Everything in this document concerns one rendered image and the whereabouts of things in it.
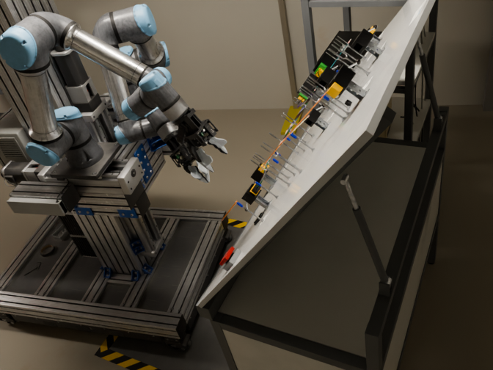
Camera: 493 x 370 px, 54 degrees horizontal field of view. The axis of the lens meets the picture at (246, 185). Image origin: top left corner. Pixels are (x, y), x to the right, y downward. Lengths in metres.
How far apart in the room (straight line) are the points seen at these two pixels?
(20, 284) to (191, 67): 2.26
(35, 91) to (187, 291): 1.37
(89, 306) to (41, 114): 1.35
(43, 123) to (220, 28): 2.49
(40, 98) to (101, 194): 0.54
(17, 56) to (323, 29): 2.66
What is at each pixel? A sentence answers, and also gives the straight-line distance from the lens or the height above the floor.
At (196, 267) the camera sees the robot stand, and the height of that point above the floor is 0.23.
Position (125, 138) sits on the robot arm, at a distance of 1.91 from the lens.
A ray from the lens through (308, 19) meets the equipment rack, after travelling 2.29.
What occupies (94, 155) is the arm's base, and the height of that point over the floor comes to 1.19.
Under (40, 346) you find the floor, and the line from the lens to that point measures 3.14.
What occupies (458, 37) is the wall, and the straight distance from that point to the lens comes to 3.90.
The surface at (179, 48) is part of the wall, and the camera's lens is 4.30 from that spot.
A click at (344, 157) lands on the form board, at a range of 0.98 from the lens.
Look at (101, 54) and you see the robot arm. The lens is 1.70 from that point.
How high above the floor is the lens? 2.21
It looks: 39 degrees down
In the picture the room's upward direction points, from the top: 14 degrees counter-clockwise
